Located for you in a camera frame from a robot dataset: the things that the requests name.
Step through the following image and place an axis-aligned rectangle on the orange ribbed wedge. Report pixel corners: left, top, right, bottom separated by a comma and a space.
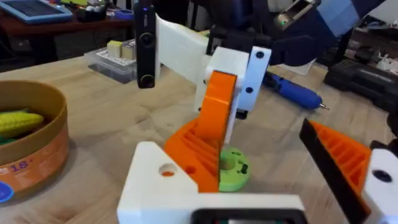
164, 118, 224, 194

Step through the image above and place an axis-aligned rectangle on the black tool case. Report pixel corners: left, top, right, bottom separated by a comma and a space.
323, 58, 398, 113

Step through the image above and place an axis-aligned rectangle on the white orange left gripper right finger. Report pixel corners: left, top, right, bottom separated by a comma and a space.
299, 119, 398, 224

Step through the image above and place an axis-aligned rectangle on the blue round tape roll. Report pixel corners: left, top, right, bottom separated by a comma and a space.
114, 9, 135, 21

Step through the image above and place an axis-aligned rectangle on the brown orange tub of toys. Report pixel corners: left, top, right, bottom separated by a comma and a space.
0, 80, 70, 205

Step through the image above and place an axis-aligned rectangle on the blue flat tray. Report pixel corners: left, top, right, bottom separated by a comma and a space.
0, 0, 74, 25

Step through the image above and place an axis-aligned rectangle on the dark brown side table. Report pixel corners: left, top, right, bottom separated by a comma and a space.
0, 11, 135, 63

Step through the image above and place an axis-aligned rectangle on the bare white left gripper left finger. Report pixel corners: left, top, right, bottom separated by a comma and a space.
116, 141, 200, 224

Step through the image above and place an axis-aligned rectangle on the blue electric screwdriver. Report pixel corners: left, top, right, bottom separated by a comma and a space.
262, 71, 330, 111

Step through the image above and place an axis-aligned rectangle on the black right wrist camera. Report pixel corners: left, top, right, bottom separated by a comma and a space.
133, 2, 157, 90

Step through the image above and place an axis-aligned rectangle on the clear box with toy blocks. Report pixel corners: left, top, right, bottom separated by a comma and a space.
83, 39, 138, 84

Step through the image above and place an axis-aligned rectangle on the green disc with holes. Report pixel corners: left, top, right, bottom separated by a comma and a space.
217, 147, 251, 193

